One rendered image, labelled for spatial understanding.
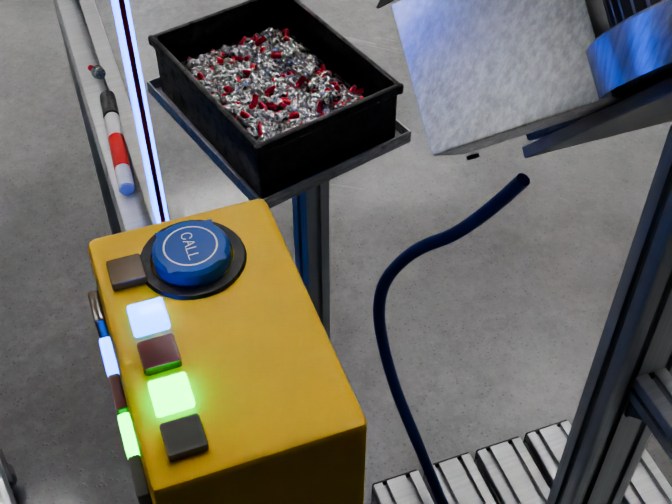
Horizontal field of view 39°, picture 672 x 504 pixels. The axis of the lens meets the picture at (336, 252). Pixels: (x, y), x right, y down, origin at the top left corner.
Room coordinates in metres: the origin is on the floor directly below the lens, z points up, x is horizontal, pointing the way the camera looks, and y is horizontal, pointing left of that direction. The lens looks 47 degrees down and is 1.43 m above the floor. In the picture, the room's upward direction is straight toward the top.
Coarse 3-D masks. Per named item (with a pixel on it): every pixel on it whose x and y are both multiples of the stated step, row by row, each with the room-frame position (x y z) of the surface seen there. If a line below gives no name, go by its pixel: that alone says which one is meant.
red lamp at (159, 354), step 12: (168, 336) 0.28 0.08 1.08; (144, 348) 0.27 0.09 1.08; (156, 348) 0.27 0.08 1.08; (168, 348) 0.27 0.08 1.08; (144, 360) 0.26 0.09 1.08; (156, 360) 0.26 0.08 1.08; (168, 360) 0.26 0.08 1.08; (180, 360) 0.26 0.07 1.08; (144, 372) 0.26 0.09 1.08; (156, 372) 0.26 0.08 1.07
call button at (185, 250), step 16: (176, 224) 0.35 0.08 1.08; (192, 224) 0.35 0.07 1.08; (208, 224) 0.35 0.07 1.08; (160, 240) 0.33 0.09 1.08; (176, 240) 0.33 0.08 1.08; (192, 240) 0.33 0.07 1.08; (208, 240) 0.33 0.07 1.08; (224, 240) 0.33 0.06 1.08; (160, 256) 0.32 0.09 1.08; (176, 256) 0.32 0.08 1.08; (192, 256) 0.32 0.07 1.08; (208, 256) 0.32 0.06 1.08; (224, 256) 0.32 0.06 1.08; (160, 272) 0.32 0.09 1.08; (176, 272) 0.31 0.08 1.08; (192, 272) 0.31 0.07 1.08; (208, 272) 0.31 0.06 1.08; (224, 272) 0.32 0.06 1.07
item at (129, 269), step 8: (128, 256) 0.33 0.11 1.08; (136, 256) 0.33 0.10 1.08; (112, 264) 0.32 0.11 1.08; (120, 264) 0.32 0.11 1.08; (128, 264) 0.32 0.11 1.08; (136, 264) 0.32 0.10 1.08; (112, 272) 0.32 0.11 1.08; (120, 272) 0.32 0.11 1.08; (128, 272) 0.32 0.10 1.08; (136, 272) 0.32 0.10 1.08; (144, 272) 0.32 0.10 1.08; (112, 280) 0.31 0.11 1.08; (120, 280) 0.31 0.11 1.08; (128, 280) 0.31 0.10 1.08; (136, 280) 0.31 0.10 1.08; (144, 280) 0.31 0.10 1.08; (112, 288) 0.31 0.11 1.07; (120, 288) 0.31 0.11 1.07
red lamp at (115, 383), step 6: (108, 378) 0.27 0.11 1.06; (114, 378) 0.27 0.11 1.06; (120, 378) 0.27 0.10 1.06; (114, 384) 0.26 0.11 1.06; (120, 384) 0.26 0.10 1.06; (114, 390) 0.26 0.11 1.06; (120, 390) 0.26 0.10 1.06; (114, 396) 0.26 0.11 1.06; (120, 396) 0.26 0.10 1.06; (114, 402) 0.25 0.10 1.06; (120, 402) 0.25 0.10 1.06; (126, 402) 0.25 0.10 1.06; (120, 408) 0.25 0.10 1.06; (126, 408) 0.25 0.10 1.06
